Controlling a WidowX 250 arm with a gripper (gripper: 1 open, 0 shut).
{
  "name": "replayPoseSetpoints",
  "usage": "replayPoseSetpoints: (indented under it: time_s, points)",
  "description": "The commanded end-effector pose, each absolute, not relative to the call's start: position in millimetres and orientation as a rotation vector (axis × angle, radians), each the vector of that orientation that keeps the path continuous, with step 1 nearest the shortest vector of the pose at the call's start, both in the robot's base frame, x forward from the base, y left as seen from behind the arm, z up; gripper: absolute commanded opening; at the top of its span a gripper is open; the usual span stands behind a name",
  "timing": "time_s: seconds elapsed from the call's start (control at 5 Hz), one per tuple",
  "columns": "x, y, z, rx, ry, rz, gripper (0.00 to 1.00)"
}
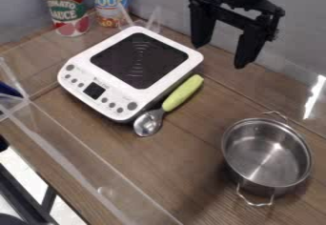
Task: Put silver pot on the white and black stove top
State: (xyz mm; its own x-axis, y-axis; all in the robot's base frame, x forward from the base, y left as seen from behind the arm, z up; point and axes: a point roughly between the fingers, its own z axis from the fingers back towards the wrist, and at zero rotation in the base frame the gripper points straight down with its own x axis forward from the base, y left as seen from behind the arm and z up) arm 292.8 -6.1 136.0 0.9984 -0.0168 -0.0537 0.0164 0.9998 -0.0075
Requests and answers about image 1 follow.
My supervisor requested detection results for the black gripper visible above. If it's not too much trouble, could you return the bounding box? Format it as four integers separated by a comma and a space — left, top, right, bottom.
189, 0, 286, 69

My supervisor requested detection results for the silver pot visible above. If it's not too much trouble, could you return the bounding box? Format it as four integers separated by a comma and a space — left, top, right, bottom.
220, 111, 312, 207

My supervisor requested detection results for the white and black stove top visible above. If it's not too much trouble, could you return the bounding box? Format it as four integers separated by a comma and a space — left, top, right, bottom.
57, 26, 204, 122

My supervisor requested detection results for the alphabet soup can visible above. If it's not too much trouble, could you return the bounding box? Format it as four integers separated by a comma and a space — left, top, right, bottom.
93, 0, 128, 28

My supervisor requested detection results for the tomato sauce can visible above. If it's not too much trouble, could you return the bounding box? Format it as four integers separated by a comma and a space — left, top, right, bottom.
45, 0, 90, 37

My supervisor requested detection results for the clear acrylic barrier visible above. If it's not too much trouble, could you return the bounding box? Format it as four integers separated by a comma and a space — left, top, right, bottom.
0, 56, 183, 225

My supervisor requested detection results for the green handled silver spoon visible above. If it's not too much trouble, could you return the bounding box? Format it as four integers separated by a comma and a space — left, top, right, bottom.
133, 74, 204, 137

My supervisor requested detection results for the black metal frame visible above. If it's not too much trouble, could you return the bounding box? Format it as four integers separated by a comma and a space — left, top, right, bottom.
0, 164, 58, 225

